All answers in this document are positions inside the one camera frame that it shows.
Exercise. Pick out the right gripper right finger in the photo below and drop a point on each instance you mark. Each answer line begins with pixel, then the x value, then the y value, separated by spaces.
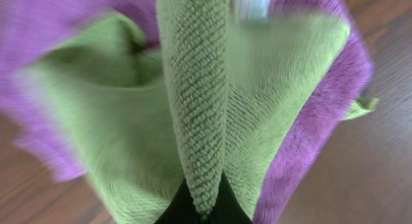
pixel 227 210

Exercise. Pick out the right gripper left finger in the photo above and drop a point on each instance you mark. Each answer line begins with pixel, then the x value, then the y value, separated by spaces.
pixel 181 210

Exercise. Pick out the green microfiber cloth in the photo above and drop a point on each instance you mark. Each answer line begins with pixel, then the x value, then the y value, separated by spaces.
pixel 219 97

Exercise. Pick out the purple microfiber cloth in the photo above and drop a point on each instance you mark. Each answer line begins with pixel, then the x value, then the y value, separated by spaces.
pixel 30 26

